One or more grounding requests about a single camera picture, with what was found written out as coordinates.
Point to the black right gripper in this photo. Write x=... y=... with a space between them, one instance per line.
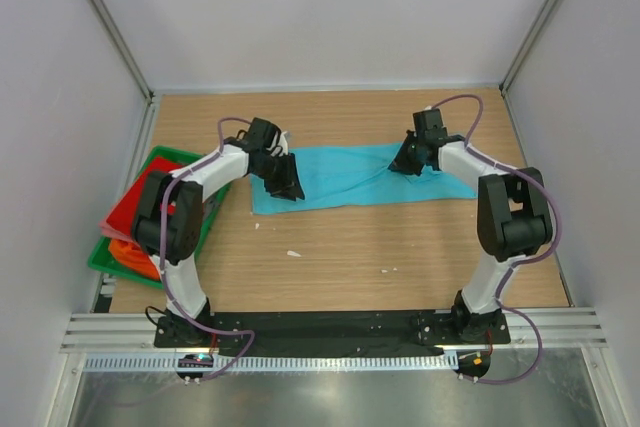
x=413 y=158

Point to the turquoise t shirt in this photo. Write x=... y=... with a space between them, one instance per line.
x=333 y=176

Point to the green plastic bin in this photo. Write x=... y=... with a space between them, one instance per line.
x=214 y=192

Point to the aluminium frame rail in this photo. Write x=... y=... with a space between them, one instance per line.
x=105 y=333

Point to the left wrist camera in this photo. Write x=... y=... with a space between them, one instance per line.
x=280 y=145

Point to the red t shirt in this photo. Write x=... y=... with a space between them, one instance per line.
x=122 y=214

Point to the white slotted cable duct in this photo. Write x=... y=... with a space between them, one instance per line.
x=199 y=362

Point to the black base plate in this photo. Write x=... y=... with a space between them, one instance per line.
x=366 y=334

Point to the orange t shirt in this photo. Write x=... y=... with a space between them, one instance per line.
x=132 y=257

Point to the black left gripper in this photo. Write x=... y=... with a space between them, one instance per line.
x=278 y=173

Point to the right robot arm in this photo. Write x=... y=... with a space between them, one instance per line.
x=513 y=219

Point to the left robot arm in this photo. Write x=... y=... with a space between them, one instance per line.
x=171 y=210

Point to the pink t shirt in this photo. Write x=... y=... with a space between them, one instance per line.
x=109 y=232

